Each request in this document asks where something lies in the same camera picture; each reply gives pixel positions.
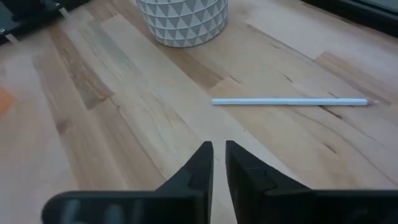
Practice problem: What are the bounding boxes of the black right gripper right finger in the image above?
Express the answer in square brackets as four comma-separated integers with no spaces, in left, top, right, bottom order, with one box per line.
[225,139,398,224]

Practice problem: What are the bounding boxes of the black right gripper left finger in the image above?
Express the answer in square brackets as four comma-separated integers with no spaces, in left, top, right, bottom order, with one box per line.
[41,140,215,224]

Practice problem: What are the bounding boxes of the white pencil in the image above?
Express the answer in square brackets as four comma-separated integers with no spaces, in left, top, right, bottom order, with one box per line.
[211,97,379,108]

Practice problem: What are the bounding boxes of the grey white triangle-pattern pot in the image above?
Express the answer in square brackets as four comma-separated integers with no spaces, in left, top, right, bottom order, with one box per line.
[136,0,229,49]

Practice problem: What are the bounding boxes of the orange plastic bin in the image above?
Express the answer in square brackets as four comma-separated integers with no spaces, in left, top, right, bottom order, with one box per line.
[0,86,16,118]

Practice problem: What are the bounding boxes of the black metal table frame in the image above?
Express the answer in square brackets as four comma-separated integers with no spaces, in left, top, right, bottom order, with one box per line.
[300,0,398,39]

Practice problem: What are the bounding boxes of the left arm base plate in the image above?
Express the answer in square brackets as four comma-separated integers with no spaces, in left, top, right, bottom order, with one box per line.
[0,0,91,44]

